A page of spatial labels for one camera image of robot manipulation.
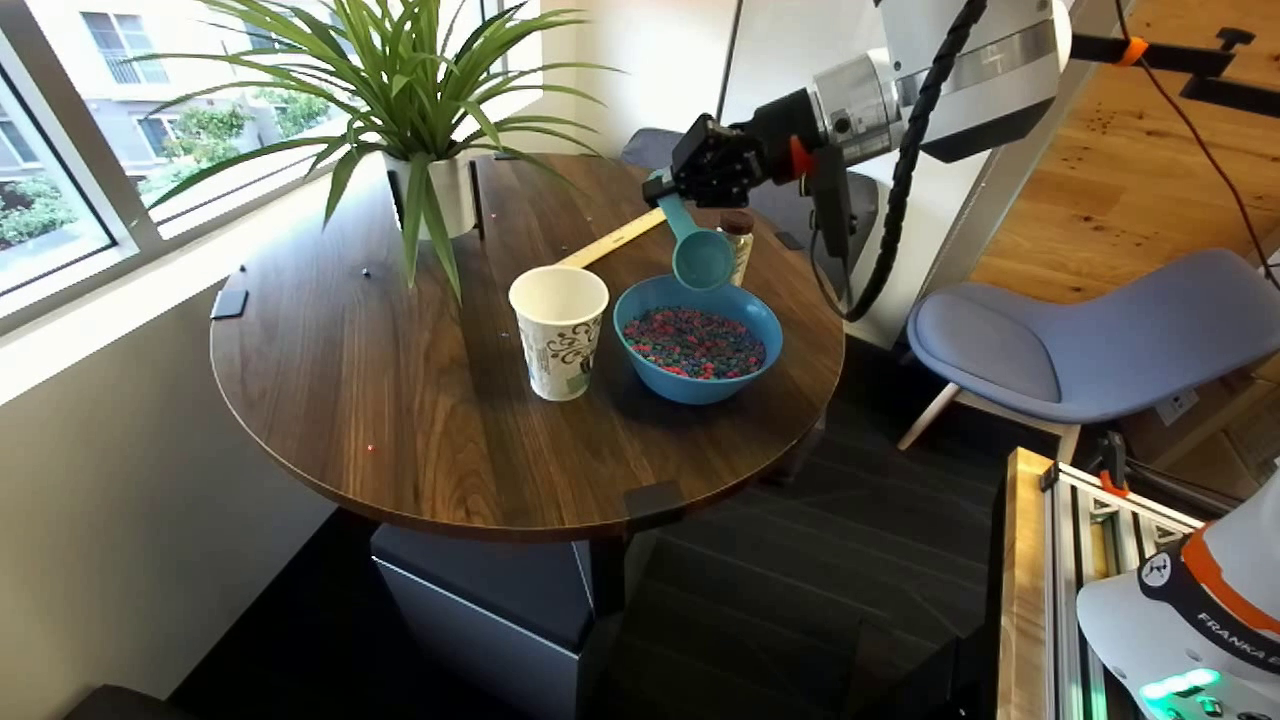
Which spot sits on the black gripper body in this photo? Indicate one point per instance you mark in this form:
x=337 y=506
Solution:
x=747 y=154

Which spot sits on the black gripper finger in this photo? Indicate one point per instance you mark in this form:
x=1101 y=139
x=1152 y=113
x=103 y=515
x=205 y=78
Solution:
x=681 y=184
x=694 y=145

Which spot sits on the blue plastic spoon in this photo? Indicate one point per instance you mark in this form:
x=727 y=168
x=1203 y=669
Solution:
x=703 y=258

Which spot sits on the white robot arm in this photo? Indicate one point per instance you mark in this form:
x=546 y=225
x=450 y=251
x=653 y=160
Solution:
x=962 y=83

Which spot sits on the colourful cereal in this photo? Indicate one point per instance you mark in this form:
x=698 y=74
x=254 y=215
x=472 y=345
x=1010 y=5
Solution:
x=694 y=345

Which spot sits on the blue bowl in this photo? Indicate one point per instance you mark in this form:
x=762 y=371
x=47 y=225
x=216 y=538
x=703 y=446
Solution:
x=694 y=386

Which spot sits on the spice jar with brown lid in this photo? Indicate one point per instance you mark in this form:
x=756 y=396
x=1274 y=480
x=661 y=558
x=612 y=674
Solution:
x=747 y=242

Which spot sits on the light wooden ruler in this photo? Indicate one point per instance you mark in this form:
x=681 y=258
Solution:
x=607 y=242

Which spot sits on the green plant in white pot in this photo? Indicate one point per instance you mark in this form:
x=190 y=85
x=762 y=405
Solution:
x=400 y=83

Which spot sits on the blue grey shell chair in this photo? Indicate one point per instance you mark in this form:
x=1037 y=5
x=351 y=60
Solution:
x=1105 y=341

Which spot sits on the small black flat object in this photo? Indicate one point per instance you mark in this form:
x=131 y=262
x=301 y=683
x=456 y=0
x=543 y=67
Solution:
x=228 y=297

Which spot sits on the aluminium and wood cart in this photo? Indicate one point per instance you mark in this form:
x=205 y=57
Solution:
x=1053 y=575

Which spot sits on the white orange robot part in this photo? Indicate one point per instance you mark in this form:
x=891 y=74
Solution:
x=1203 y=612

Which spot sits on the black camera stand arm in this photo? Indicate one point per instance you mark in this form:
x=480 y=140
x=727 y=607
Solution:
x=1184 y=60

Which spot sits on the grey table pedestal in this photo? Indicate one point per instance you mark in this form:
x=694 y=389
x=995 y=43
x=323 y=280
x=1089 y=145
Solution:
x=495 y=601

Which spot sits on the window frame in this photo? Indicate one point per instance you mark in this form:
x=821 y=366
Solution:
x=92 y=175

